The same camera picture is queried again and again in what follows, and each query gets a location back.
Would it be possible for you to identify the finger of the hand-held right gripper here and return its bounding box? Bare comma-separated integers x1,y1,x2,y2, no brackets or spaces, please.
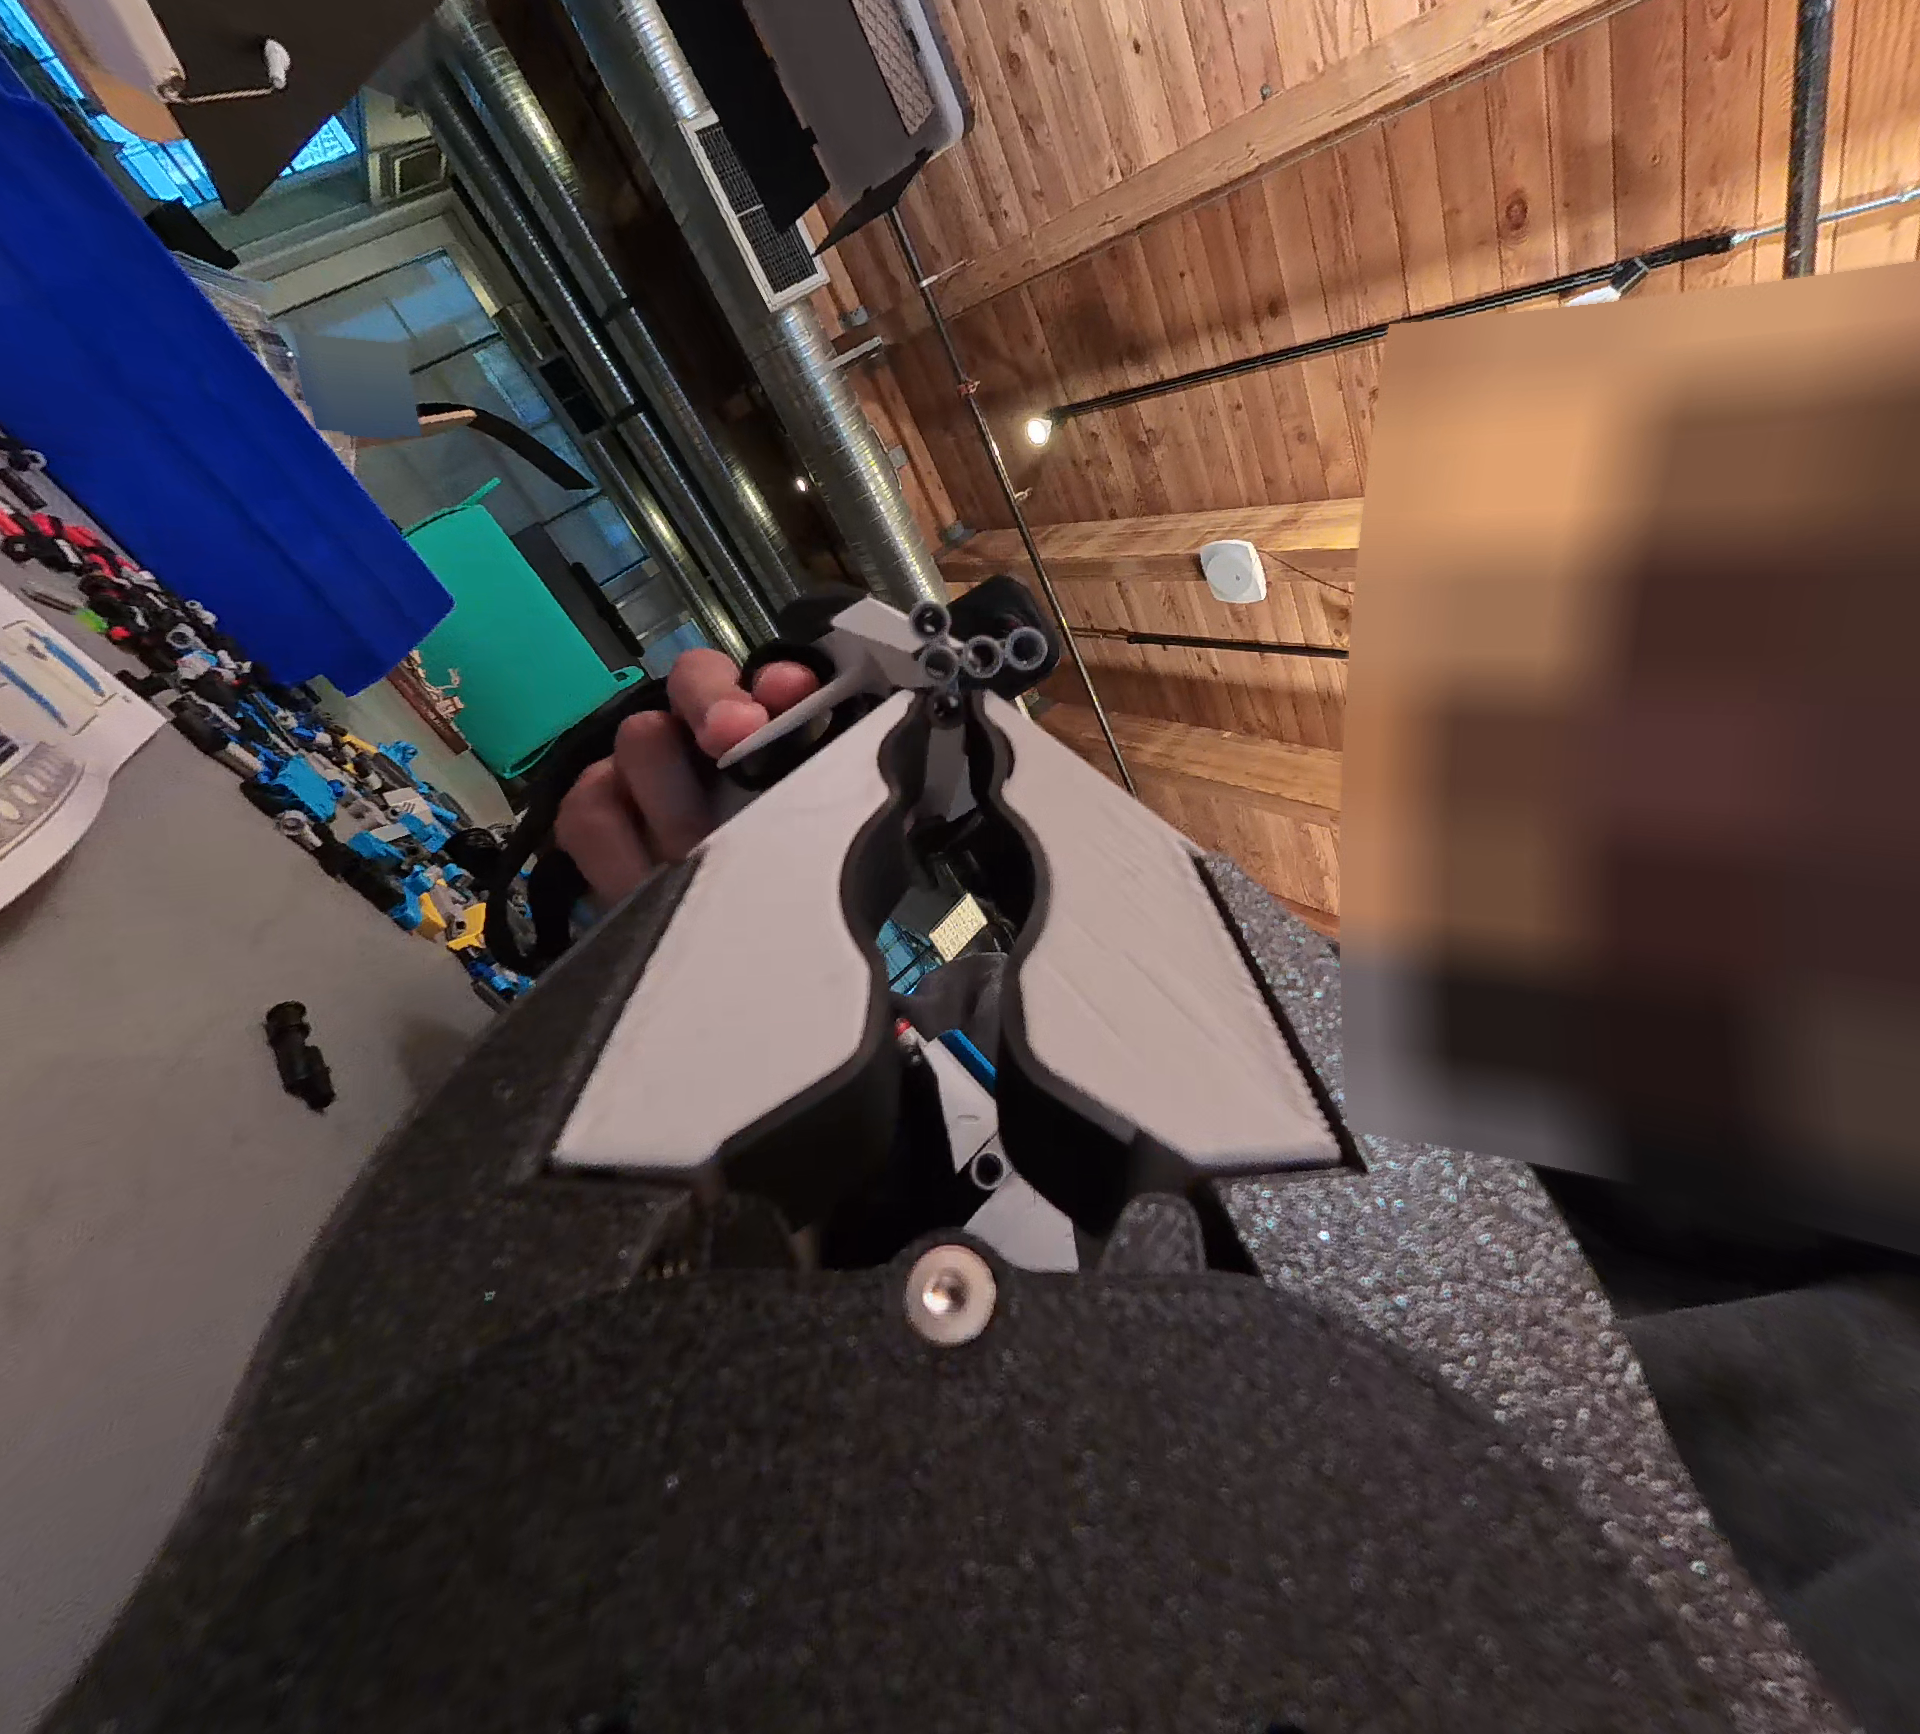
828,598,922,691

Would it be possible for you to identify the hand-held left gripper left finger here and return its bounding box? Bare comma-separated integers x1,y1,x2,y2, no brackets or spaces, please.
551,689,912,1183

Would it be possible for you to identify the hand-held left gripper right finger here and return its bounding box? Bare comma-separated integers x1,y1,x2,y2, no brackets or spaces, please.
971,696,1349,1177

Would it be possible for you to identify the grey beam with holes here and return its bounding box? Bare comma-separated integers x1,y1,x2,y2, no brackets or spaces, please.
905,601,1051,824

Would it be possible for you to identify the long black pin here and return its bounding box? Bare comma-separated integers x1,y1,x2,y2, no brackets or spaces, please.
266,999,338,1114

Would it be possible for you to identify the pile of building block parts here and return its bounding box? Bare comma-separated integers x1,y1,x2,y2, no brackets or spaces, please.
0,436,529,1005

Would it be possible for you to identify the building instruction booklet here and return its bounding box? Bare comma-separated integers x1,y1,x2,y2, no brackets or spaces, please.
0,586,170,913

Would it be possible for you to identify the grey desk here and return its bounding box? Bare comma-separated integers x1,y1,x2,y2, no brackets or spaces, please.
0,535,504,1722

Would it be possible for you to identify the person's right hand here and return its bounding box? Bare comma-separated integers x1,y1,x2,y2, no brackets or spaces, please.
551,642,823,913

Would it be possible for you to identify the teal green panel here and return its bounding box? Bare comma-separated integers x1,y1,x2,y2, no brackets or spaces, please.
403,481,648,784

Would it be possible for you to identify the white air vent grille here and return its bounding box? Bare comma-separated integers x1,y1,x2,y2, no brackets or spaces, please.
682,115,830,306

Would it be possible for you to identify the blue plastic bin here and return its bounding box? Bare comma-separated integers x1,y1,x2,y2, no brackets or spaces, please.
0,90,456,699

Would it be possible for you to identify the silver ventilation duct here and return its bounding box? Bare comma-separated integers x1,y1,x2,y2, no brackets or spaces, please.
433,0,962,656

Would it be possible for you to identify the white tipped thin wire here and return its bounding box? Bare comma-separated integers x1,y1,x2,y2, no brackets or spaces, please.
156,39,296,111

